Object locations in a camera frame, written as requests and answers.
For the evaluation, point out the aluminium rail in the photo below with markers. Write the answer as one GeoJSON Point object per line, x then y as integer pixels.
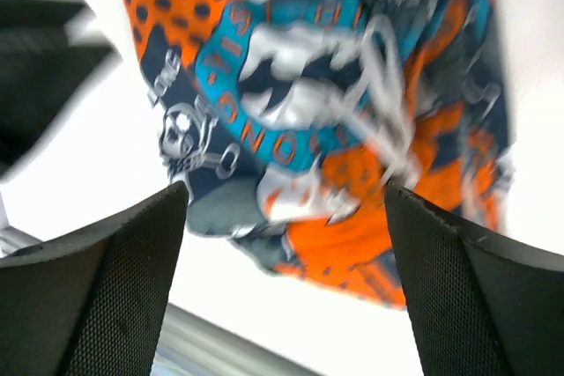
{"type": "Point", "coordinates": [189, 345]}

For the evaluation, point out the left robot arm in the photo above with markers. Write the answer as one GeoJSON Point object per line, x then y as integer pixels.
{"type": "Point", "coordinates": [41, 68]}

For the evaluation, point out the colourful patterned shorts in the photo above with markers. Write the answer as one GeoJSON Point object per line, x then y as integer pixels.
{"type": "Point", "coordinates": [287, 119]}

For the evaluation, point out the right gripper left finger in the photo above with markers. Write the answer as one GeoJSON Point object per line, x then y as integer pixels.
{"type": "Point", "coordinates": [92, 302]}

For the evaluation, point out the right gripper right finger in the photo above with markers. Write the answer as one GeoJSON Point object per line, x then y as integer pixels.
{"type": "Point", "coordinates": [479, 302]}

